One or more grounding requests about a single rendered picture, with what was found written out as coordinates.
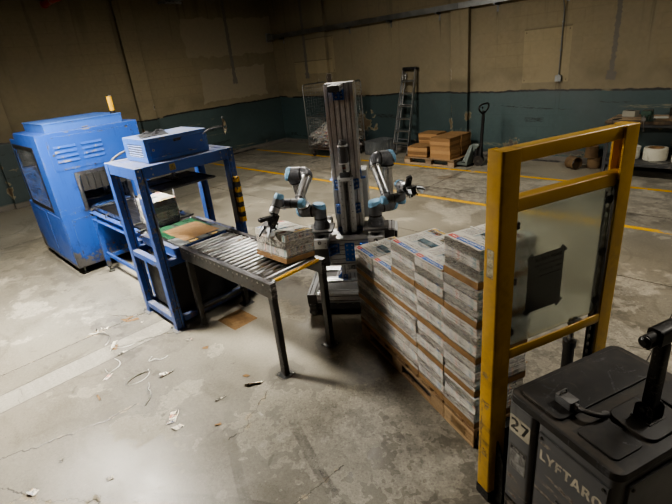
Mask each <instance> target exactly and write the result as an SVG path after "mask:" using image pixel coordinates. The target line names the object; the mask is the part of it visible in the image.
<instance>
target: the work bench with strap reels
mask: <svg viewBox="0 0 672 504"><path fill-rule="evenodd" d="M615 118H622V119H618V120H612V119H615ZM641 118H642V116H641V114H639V116H637V117H624V116H622V114H618V115H616V116H614V117H612V118H610V119H608V120H606V121H605V124H607V125H612V124H614V123H615V122H620V121H627V122H640V123H641V124H640V128H643V122H642V121H641ZM654 118H655V119H656V120H654V121H653V122H650V121H647V122H644V128H672V116H669V115H654ZM608 144H609V142H608V143H604V150H603V157H602V165H601V172H602V171H605V167H606V165H609V158H610V157H608V158H607V152H608ZM640 152H641V145H638V144H637V149H636V156H635V162H634V167H647V168H660V169H672V156H668V152H669V147H667V146H660V145H652V146H645V147H644V149H643V155H640Z"/></svg>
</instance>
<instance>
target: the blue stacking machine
mask: <svg viewBox="0 0 672 504"><path fill-rule="evenodd" d="M106 99H107V103H108V106H109V110H110V112H93V113H86V114H79V115H72V116H65V117H58V118H52V119H45V120H38V121H31V122H24V123H22V124H23V127H24V129H25V131H22V132H16V133H12V135H13V138H14V139H9V140H10V143H11V145H12V148H13V151H14V153H15V156H16V159H17V161H18V164H19V167H20V170H21V172H22V175H23V178H24V180H25V183H26V186H27V188H28V191H29V194H30V197H31V200H29V201H30V204H31V207H32V209H33V212H34V215H35V218H36V220H37V223H38V226H39V228H40V231H41V234H42V236H43V239H44V242H45V244H46V246H48V247H49V248H50V249H52V252H56V253H58V254H59V255H60V256H62V257H63V258H65V259H66V262H70V263H72V264H73V265H75V266H76V267H78V268H79V269H81V268H83V267H84V270H85V271H83V272H82V274H87V273H89V272H90V270H86V266H89V265H92V264H95V263H98V262H101V261H104V260H105V257H104V254H103V251H102V248H101V245H100V242H99V239H98V236H97V232H96V229H95V226H94V223H93V220H92V219H94V218H95V217H94V216H90V214H91V213H89V212H91V209H92V206H95V207H99V206H103V205H107V204H110V203H114V202H115V200H114V196H113V193H112V190H111V186H110V183H109V179H108V176H107V173H106V169H105V166H104V163H107V162H110V161H111V159H112V158H113V157H114V156H116V155H117V154H119V153H120V152H122V151H125V148H124V144H123V141H122V138H123V137H129V136H134V135H139V134H140V133H139V130H138V126H137V122H136V120H134V119H122V118H121V113H120V112H116V111H115V109H114V105H113V102H112V98H111V95H106ZM18 149H19V150H20V151H22V150H24V151H25V152H27V151H28V152H27V153H29V154H31V155H33V156H31V155H29V154H27V153H25V152H24V151H22V152H23V153H25V154H23V153H22V152H20V151H19V150H18ZM18 151H19V152H20V153H21V154H20V153H19V152H18ZM30 152H32V153H30ZM18 153H19V154H20V155H22V154H23V155H25V156H26V157H28V156H27V155H29V156H31V157H33V158H34V159H32V158H30V157H28V158H30V159H32V160H34V161H35V162H34V161H32V160H30V159H28V158H26V157H25V156H23V155H22V156H23V157H25V158H26V159H28V160H30V161H31V162H29V161H28V160H26V159H25V158H23V157H22V156H20V155H19V154H18ZM26 154H27V155H26ZM19 156H20V157H22V158H23V159H24V160H25V161H24V160H23V159H22V158H20V157H19ZM20 159H21V160H20ZM22 160H23V161H24V162H26V161H27V162H29V163H31V164H33V163H35V164H33V165H31V164H29V163H27V162H26V163H27V164H29V165H30V166H29V165H27V164H26V163H24V162H23V161H22ZM21 161H22V162H23V163H24V164H26V165H27V166H26V165H24V164H23V163H22V162H21ZM22 164H23V165H24V166H25V167H24V166H23V165H22ZM120 180H121V183H122V187H123V190H124V194H125V197H126V199H129V198H131V200H132V198H133V199H134V197H133V194H132V193H134V195H137V196H138V194H137V190H136V186H135V183H134V180H131V179H127V178H123V177H120ZM99 225H100V228H101V231H102V234H103V237H104V241H105V244H106V247H107V250H108V252H110V253H113V252H116V251H119V250H122V249H125V248H128V243H127V240H126V237H125V234H122V233H120V232H118V231H116V230H114V229H111V228H109V227H107V226H105V225H103V224H101V223H99Z"/></svg>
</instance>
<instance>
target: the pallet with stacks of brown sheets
mask: <svg viewBox="0 0 672 504"><path fill-rule="evenodd" d="M418 136H419V143H415V144H413V145H410V146H408V155H407V156H404V159H405V163H409V164H419V165H429V166H440V167H450V168H455V167H457V166H456V162H457V161H463V158H464V156H465V154H466V152H467V150H468V148H469V146H470V145H471V139H470V138H471V132H464V131H450V132H447V131H435V130H427V131H424V132H421V133H418ZM412 158H414V160H415V159H425V163H422V162H413V159H412ZM434 160H438V161H447V162H448V165H443V164H434Z"/></svg>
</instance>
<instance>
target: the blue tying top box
mask: <svg viewBox="0 0 672 504"><path fill-rule="evenodd" d="M165 131H166V132H167V133H168V134H163V135H158V136H153V137H149V138H143V139H141V138H139V137H138V136H137V135H134V136H129V137H123V138H122V141H123V144H124V148H125V152H126V155H127V159H128V160H132V161H138V162H143V163H154V162H158V161H162V160H167V159H171V158H175V157H180V156H184V155H188V154H193V153H197V152H201V151H206V150H209V145H208V140H207V135H206V132H205V133H204V134H203V132H204V131H205V128H197V127H177V128H171V129H166V130H165Z"/></svg>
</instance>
